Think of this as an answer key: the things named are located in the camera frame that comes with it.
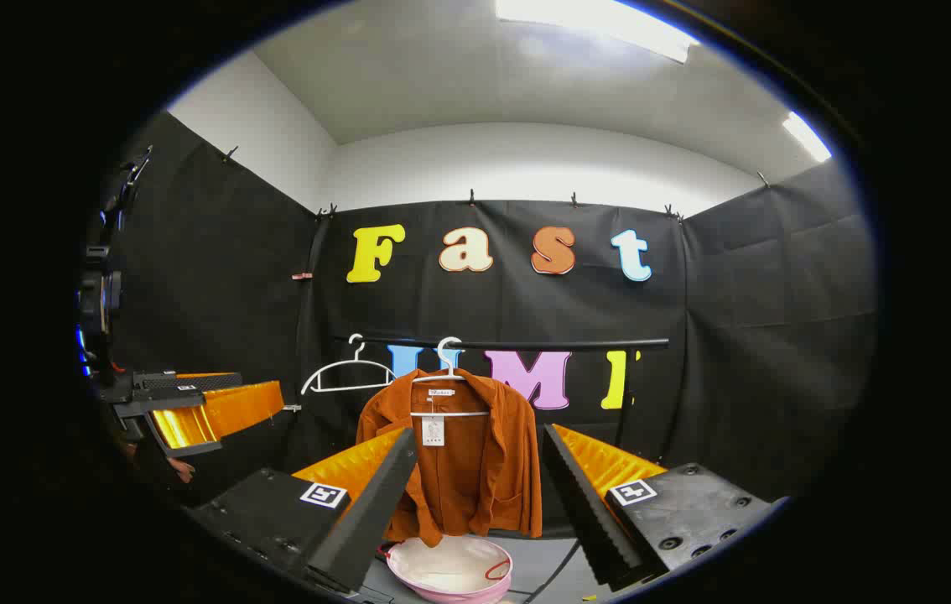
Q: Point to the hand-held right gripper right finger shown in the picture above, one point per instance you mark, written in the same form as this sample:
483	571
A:
580	512

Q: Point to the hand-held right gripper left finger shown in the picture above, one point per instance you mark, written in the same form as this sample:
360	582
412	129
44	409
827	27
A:
375	512

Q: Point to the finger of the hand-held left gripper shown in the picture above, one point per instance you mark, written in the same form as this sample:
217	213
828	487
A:
224	415
190	382

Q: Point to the pink laundry hamper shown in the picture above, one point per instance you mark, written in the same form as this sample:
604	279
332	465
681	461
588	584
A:
450	566

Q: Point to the white clothes hanger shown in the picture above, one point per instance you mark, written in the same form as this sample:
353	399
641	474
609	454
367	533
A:
449	369

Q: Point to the empty white hanger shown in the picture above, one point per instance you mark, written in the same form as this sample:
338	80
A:
355	352

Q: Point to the white garment tag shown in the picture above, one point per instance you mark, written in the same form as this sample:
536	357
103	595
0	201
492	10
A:
433	430

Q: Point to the black stand pole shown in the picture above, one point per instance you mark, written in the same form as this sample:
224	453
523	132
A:
310	294

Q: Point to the black backdrop cloth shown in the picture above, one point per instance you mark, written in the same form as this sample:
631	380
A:
526	310

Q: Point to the ceiling light panel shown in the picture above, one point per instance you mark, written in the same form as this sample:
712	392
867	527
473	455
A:
601	25
807	137

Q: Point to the black clothes rail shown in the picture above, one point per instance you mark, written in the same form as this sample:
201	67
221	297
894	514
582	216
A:
543	345

